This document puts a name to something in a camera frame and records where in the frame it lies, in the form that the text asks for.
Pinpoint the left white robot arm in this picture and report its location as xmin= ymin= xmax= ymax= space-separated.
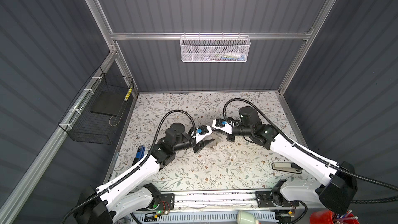
xmin=73 ymin=123 xmax=212 ymax=224

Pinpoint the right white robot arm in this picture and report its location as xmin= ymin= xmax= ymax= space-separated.
xmin=212 ymin=106 xmax=358 ymax=215

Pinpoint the blue object at table edge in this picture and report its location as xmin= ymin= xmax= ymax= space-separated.
xmin=132 ymin=145 xmax=146 ymax=165

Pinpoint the grey flat phone-like object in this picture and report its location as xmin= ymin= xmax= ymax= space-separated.
xmin=271 ymin=162 xmax=303 ymax=174

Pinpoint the pale green plastic object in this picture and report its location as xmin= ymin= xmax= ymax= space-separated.
xmin=236 ymin=211 xmax=260 ymax=224

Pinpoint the yellow marker pen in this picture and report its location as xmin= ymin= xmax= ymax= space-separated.
xmin=124 ymin=87 xmax=133 ymax=102

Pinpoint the black foam pad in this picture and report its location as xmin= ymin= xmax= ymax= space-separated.
xmin=90 ymin=91 xmax=125 ymax=117

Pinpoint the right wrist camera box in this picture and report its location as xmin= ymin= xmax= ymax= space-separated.
xmin=212 ymin=118 xmax=232 ymax=134

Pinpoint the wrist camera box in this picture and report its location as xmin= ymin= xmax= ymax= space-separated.
xmin=190 ymin=125 xmax=212 ymax=145
xmin=212 ymin=118 xmax=232 ymax=134

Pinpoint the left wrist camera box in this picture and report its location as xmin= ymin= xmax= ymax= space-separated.
xmin=190 ymin=125 xmax=212 ymax=145

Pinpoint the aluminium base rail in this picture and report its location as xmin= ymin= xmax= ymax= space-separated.
xmin=130 ymin=188 xmax=321 ymax=214

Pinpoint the right black corrugated cable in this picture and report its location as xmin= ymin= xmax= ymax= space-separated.
xmin=222 ymin=98 xmax=398 ymax=204

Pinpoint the black corrugated cable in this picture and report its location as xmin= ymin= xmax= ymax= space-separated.
xmin=222 ymin=98 xmax=398 ymax=204
xmin=61 ymin=109 xmax=198 ymax=224

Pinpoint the white slotted cable duct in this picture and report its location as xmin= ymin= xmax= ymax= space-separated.
xmin=134 ymin=211 xmax=280 ymax=224

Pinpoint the white wire mesh basket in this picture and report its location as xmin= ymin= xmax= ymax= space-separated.
xmin=179 ymin=35 xmax=251 ymax=63

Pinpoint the black wire wall basket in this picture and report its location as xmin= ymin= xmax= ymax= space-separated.
xmin=59 ymin=69 xmax=134 ymax=145

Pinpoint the left black corrugated cable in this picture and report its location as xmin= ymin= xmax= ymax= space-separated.
xmin=61 ymin=109 xmax=198 ymax=224

